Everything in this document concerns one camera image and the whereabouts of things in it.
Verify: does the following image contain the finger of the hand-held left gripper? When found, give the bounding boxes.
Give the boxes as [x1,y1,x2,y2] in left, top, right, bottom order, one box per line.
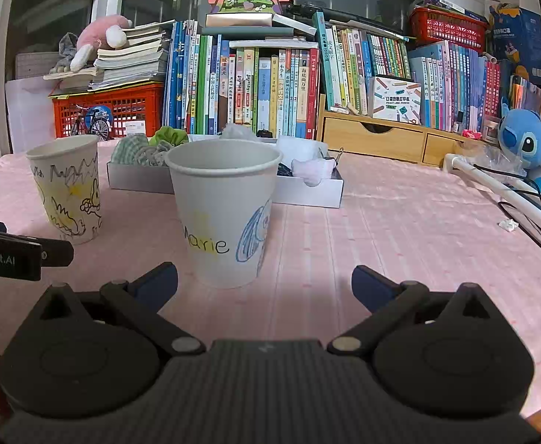
[41,239,75,269]

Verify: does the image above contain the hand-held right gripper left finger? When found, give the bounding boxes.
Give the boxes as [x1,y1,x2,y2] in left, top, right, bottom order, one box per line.
[34,261,207,358]

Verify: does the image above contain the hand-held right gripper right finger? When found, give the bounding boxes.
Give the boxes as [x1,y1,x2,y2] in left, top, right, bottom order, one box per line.
[326,265,507,357]

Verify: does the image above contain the white shallow box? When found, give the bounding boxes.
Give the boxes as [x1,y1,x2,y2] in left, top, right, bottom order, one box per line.
[105,133,346,210]

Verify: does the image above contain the green checked cloth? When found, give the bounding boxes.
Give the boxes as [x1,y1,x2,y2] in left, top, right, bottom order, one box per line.
[110,132,175,168]

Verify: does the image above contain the green fabric toy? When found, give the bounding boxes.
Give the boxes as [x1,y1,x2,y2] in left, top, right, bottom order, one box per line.
[147,125,191,147]

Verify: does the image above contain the pink tablecloth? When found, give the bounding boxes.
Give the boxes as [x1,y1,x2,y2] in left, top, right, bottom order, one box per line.
[0,140,541,423]

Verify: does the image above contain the white paper cup black scribbles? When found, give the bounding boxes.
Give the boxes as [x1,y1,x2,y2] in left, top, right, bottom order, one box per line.
[24,134,103,246]

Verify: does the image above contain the white paper cup blue drawing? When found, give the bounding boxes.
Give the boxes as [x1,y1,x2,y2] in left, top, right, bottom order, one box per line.
[164,140,283,290]

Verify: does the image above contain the miniature black bicycle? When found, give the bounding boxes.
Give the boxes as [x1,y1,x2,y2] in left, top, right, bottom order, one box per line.
[68,103,113,141]

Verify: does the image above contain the white storage bin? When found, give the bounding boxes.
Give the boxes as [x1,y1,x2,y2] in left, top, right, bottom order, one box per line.
[3,75,59,154]

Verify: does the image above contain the wooden drawer organizer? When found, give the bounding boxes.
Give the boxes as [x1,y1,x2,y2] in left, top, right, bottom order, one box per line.
[315,94,457,168]

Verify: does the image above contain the red plastic crate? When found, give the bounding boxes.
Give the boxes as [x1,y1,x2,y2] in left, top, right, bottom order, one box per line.
[50,80,166,140]

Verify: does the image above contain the clear plastic bag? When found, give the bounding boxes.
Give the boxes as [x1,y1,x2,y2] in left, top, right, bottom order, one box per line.
[454,140,528,179]

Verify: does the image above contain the white printed cardboard box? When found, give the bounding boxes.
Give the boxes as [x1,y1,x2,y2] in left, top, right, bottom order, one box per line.
[366,74,423,125]

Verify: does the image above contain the grey plush toy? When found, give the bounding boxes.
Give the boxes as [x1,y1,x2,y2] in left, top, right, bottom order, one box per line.
[47,31,85,75]

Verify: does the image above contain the stack of flat books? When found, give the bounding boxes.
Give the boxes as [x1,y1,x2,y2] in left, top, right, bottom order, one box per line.
[43,20,175,93]

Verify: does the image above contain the blue alien plush toy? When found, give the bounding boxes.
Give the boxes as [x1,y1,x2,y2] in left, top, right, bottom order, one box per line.
[497,108,541,205]

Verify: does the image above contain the row of tall picture books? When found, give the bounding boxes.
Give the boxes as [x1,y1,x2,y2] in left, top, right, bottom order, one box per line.
[160,17,323,140]

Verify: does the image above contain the row of blue-spined books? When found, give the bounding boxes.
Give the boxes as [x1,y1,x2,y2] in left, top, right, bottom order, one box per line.
[408,38,503,133]

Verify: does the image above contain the pink plush toy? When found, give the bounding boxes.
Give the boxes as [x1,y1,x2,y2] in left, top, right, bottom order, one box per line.
[68,14,135,73]

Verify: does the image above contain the row of green paperback books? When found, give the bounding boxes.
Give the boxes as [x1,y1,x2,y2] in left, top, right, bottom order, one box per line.
[313,10,413,117]

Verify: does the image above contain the row of slim colourful books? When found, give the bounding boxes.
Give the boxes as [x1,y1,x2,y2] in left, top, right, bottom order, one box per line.
[510,73,541,127]

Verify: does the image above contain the red plastic basket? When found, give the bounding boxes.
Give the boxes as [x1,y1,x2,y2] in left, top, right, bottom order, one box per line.
[409,6,490,53]

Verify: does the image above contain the flat silver box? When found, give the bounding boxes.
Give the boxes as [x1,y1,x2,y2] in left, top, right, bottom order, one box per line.
[204,12,274,29]

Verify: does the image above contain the blue cardboard box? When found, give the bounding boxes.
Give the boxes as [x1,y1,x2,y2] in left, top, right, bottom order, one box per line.
[487,1,541,87]

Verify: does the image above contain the black cable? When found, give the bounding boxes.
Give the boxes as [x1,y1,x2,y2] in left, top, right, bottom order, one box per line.
[496,177,541,260]

